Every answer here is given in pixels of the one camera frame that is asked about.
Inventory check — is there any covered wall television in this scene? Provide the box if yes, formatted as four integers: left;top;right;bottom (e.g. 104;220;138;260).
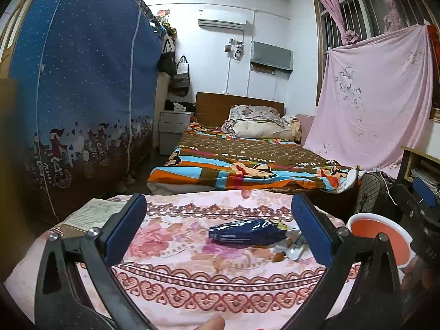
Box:
250;40;295;75

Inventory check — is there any black handbag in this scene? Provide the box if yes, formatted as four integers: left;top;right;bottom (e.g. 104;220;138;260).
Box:
158;37;178;77

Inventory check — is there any floral pillow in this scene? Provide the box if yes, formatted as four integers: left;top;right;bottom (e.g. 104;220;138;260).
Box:
228;104;281;125

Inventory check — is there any cream folded quilt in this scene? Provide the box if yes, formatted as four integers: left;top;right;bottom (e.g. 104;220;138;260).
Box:
221;117;304;142

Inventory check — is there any pink curtain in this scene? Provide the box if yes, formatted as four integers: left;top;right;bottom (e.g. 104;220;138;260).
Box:
305;0;360;46

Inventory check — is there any pink hanging sheet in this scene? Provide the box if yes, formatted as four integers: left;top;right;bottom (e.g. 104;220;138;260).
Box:
303;23;435;173

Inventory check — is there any red basin with white rim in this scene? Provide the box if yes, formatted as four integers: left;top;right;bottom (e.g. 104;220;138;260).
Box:
345;212;417;269

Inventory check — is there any wooden side shelf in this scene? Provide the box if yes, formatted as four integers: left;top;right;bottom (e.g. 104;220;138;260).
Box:
400;145;440;195

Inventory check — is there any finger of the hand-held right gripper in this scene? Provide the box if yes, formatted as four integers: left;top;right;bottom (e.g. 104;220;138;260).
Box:
412;175;440;214
391;183;427;221

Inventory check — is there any thick old book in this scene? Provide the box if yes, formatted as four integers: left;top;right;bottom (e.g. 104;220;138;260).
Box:
61;197;128;238

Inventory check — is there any person's right hand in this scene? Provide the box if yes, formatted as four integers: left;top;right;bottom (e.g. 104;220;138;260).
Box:
400;256;440;305

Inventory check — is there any black quilted suitcase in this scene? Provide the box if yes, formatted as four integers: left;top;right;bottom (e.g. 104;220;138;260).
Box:
357;169;400;221

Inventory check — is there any dark cloth pile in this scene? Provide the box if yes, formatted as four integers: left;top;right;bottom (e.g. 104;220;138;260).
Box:
149;15;178;39

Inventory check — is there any person's left hand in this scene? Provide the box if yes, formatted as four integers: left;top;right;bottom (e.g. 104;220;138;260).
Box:
190;315;227;330

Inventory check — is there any blue plastic packet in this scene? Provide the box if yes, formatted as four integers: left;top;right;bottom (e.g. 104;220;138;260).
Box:
208;219;287;247

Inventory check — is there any white printed packet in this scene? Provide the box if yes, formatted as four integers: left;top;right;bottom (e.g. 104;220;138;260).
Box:
275;233;309;262

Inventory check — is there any red hanging cloth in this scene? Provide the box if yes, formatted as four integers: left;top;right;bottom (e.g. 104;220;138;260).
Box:
425;23;440;73

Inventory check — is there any stack of papers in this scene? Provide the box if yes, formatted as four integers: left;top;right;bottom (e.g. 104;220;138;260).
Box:
410;167;440;194

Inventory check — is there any white cable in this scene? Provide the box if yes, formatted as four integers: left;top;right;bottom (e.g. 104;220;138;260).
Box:
374;166;400;207

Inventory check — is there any barred window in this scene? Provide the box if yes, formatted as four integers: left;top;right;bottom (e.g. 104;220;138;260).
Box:
310;0;440;108

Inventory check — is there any grey tote bag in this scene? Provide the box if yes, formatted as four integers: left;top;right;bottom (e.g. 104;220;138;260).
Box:
171;55;191;98

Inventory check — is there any white nightstand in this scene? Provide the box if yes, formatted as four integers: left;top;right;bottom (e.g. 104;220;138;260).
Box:
158;110;195;156

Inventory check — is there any wooden shelf unit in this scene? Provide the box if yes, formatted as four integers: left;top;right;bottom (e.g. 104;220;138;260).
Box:
0;0;35;282

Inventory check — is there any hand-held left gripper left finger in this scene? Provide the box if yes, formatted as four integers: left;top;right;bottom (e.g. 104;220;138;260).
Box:
34;193;155;330

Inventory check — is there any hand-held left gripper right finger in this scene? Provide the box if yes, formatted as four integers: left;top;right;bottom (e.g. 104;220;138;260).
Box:
290;193;403;330

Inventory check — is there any white air conditioner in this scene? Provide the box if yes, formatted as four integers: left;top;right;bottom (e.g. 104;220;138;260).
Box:
197;9;248;30

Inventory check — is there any blue printed wardrobe cover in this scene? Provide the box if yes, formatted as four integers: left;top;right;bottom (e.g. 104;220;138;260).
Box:
9;0;165;228

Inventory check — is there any beige tall cabinet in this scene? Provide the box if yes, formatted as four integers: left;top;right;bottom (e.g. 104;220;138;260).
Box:
153;70;171;152

